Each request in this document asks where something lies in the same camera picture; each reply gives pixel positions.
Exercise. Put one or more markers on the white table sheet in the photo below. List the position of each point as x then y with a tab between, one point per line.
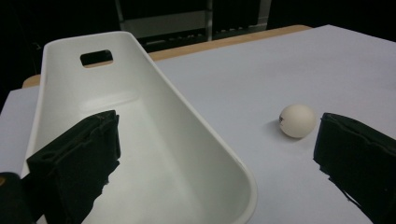
249	81

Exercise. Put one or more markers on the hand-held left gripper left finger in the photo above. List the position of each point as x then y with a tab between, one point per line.
74	161

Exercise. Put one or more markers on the white ping-pong ball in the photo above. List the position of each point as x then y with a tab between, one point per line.
297	121

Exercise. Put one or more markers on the white plastic bin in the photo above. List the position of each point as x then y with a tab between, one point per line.
155	140

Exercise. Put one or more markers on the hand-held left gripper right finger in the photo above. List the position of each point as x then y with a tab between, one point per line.
358	155

